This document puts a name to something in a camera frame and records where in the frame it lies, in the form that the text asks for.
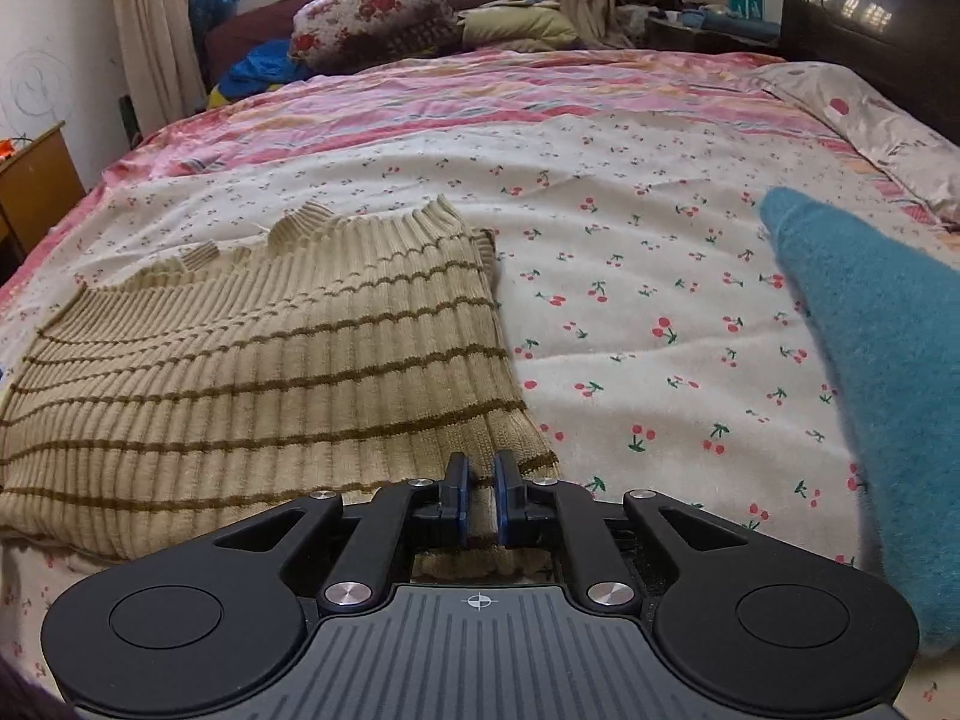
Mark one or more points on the beige pink dotted pillow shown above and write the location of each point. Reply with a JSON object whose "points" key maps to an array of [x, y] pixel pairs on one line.
{"points": [[877, 112]]}

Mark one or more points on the blue plastic bag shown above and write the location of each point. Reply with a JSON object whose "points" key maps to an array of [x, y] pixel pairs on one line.
{"points": [[206, 4]]}

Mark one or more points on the yellow-green pillow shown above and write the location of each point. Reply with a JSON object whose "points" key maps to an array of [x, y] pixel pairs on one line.
{"points": [[517, 26]]}

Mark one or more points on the teal fleece cloth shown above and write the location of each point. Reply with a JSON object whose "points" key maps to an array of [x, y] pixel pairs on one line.
{"points": [[885, 390]]}

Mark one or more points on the blue folded cloth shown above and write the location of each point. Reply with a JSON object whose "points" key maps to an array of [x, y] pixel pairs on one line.
{"points": [[735, 24]]}

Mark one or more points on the dark wooden nightstand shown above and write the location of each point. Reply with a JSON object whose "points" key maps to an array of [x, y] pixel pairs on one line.
{"points": [[675, 41]]}

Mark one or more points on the bright blue crumpled cloth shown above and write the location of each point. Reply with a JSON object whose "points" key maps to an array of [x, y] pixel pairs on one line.
{"points": [[255, 67]]}

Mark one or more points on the pink striped bed sheet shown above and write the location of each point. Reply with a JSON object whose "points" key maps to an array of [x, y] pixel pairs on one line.
{"points": [[487, 86]]}

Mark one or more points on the orange toy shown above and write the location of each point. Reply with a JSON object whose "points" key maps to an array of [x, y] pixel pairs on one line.
{"points": [[6, 148]]}

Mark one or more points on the wooden desk cabinet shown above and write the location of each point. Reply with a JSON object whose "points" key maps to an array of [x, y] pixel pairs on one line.
{"points": [[37, 187]]}

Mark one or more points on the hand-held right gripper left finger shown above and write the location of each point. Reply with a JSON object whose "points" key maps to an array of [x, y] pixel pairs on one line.
{"points": [[463, 510]]}

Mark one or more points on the dark red sofa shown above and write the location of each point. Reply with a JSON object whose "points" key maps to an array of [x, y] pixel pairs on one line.
{"points": [[247, 24]]}

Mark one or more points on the red floral quilt bundle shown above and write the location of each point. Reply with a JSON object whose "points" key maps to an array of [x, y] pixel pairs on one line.
{"points": [[367, 15]]}

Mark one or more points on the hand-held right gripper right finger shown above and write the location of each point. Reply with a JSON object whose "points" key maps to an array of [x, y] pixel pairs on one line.
{"points": [[499, 510]]}

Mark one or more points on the beige striped knit sweater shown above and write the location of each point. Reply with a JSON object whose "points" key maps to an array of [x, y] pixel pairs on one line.
{"points": [[262, 390]]}

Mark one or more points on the dark wooden headboard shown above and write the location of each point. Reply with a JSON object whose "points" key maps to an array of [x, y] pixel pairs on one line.
{"points": [[862, 7]]}

